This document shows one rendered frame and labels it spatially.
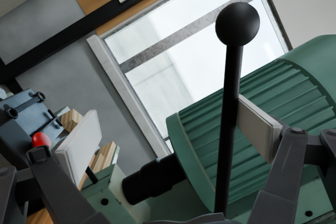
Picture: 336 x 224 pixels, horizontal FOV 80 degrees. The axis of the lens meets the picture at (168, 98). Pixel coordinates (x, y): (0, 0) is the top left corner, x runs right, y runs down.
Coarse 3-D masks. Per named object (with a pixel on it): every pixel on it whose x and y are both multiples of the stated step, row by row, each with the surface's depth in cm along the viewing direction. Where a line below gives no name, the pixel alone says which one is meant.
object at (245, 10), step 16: (224, 16) 15; (240, 16) 15; (256, 16) 15; (224, 32) 16; (240, 32) 15; (256, 32) 16; (240, 48) 16; (240, 64) 17; (224, 80) 18; (224, 96) 18; (224, 112) 18; (224, 128) 19; (224, 144) 19; (224, 160) 20; (224, 176) 20; (224, 192) 21; (224, 208) 22
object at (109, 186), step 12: (108, 168) 38; (108, 180) 35; (120, 180) 38; (84, 192) 35; (96, 192) 33; (108, 192) 33; (120, 192) 36; (96, 204) 34; (108, 204) 34; (120, 204) 34; (144, 204) 42; (108, 216) 35; (120, 216) 35; (132, 216) 35; (144, 216) 39
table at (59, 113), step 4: (64, 108) 60; (68, 108) 62; (56, 112) 59; (60, 112) 57; (64, 112) 59; (60, 116) 57; (60, 120) 56; (60, 132) 53; (64, 132) 55; (68, 132) 56; (60, 136) 52; (64, 136) 54; (56, 140) 50; (96, 148) 65; (96, 152) 64
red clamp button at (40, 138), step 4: (36, 132) 29; (40, 132) 30; (32, 136) 28; (36, 136) 29; (40, 136) 29; (44, 136) 30; (32, 140) 28; (36, 140) 28; (40, 140) 29; (44, 140) 29; (48, 140) 30; (36, 144) 28; (40, 144) 28; (44, 144) 29; (48, 144) 30
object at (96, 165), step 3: (99, 153) 58; (96, 156) 57; (99, 156) 57; (102, 156) 58; (96, 159) 55; (99, 159) 56; (102, 159) 58; (93, 162) 55; (96, 162) 54; (99, 162) 55; (93, 165) 53; (96, 165) 53; (99, 165) 55; (93, 168) 52; (96, 168) 53; (99, 168) 54; (93, 171) 51; (96, 171) 52
